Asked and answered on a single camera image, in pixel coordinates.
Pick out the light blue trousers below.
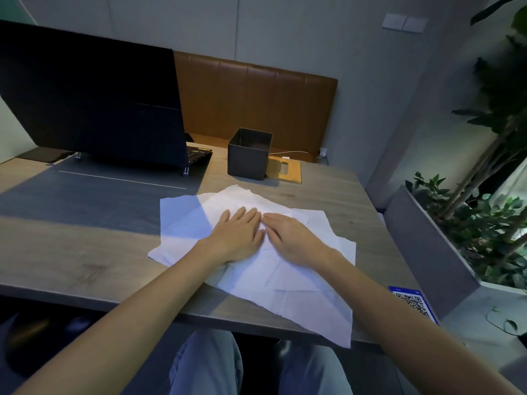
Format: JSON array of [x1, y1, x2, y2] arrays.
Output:
[[166, 328, 355, 395]]

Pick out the blue code sticker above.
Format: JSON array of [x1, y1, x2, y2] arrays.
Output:
[[388, 286, 439, 326]]

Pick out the white wall switch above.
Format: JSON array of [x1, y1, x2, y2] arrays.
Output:
[[402, 16, 429, 34], [381, 12, 408, 31]]

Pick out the black square container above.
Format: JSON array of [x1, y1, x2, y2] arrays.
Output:
[[227, 128, 274, 181]]

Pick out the person's left forearm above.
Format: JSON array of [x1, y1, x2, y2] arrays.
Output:
[[12, 242, 231, 395]]

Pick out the green leafy plant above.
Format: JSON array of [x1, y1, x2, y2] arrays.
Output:
[[404, 0, 527, 291]]

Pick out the person's left hand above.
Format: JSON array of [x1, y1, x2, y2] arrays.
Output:
[[200, 207, 267, 264]]

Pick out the grey planter box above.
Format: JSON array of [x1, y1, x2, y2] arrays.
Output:
[[383, 185, 527, 321]]

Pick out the grey desk mat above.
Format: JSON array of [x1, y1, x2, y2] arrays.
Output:
[[0, 157, 206, 236]]

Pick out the wooden charging pad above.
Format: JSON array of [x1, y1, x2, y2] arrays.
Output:
[[265, 156, 302, 185]]

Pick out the brown leather bench backrest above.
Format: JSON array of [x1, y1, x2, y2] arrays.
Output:
[[173, 51, 338, 163]]

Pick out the person's right hand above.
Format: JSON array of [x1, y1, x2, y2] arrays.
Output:
[[262, 212, 332, 268]]

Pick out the white paper napkin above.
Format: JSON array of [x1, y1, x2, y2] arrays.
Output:
[[147, 185, 357, 349]]

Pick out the white cable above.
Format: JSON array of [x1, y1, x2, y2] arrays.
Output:
[[270, 150, 323, 158]]

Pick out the black laptop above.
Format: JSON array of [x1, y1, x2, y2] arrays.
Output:
[[0, 20, 213, 169]]

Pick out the person's right forearm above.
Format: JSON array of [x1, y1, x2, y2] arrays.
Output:
[[317, 249, 524, 395]]

